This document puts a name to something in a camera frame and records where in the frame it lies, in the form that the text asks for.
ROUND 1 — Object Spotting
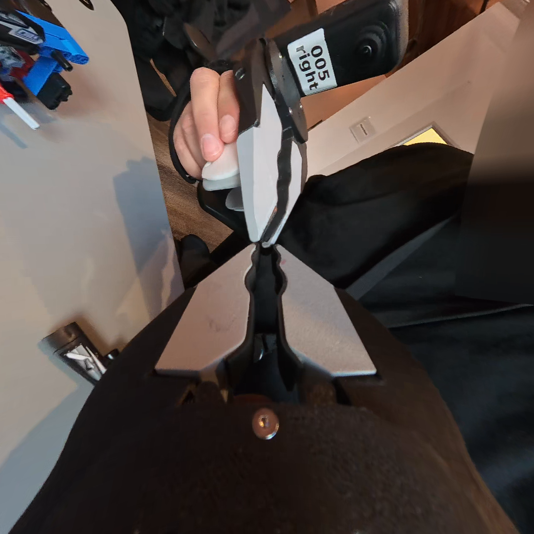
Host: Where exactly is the person's right hand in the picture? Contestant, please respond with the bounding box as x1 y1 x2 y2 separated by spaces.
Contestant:
173 67 240 178

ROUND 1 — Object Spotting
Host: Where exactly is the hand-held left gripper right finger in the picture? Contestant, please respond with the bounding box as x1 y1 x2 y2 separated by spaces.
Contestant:
273 245 378 378

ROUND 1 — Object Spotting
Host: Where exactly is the metal strap clasp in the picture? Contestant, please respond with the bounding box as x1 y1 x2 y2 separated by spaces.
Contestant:
39 321 121 385

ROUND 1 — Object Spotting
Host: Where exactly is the small white labelled plate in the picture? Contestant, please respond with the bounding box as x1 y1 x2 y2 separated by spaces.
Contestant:
350 117 376 144

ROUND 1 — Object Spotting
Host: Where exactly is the toy brick car model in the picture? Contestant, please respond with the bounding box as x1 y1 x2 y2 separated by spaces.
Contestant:
0 8 90 130

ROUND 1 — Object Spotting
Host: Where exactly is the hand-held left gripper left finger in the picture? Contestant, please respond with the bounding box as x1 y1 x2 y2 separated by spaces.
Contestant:
155 243 258 382

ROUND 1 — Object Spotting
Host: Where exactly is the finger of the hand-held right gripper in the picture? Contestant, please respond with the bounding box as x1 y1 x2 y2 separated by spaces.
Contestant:
236 85 289 243
265 141 309 246

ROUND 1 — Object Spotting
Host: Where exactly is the person's right forearm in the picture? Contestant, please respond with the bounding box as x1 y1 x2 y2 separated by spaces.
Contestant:
159 0 293 71

